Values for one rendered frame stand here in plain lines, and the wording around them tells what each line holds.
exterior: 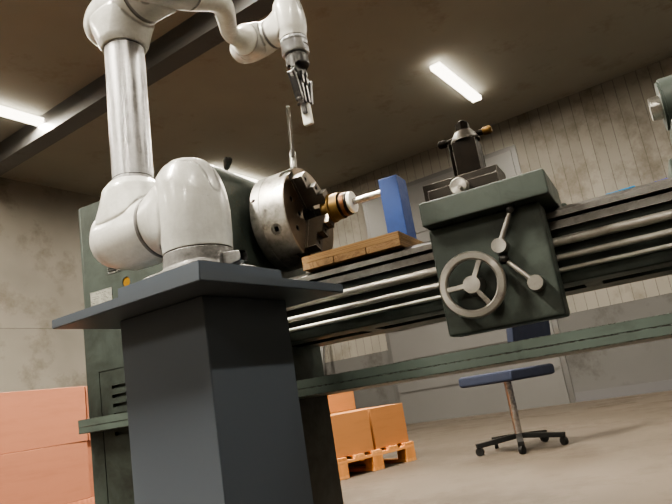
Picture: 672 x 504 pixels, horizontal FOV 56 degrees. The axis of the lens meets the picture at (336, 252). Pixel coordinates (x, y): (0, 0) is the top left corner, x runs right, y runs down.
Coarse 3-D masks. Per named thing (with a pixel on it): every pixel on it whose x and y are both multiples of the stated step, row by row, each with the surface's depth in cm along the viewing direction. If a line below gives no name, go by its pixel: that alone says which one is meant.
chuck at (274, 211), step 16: (272, 176) 198; (272, 192) 190; (288, 192) 191; (272, 208) 188; (288, 208) 189; (272, 224) 189; (288, 224) 187; (304, 224) 196; (272, 240) 190; (288, 240) 189; (304, 240) 193; (288, 256) 193
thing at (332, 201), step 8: (344, 192) 194; (328, 200) 194; (336, 200) 193; (344, 200) 191; (320, 208) 196; (328, 208) 193; (336, 208) 192; (344, 208) 192; (336, 216) 194; (344, 216) 195
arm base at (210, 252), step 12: (168, 252) 133; (180, 252) 131; (192, 252) 131; (204, 252) 131; (216, 252) 132; (228, 252) 132; (240, 252) 133; (168, 264) 132; (180, 264) 130; (240, 264) 137
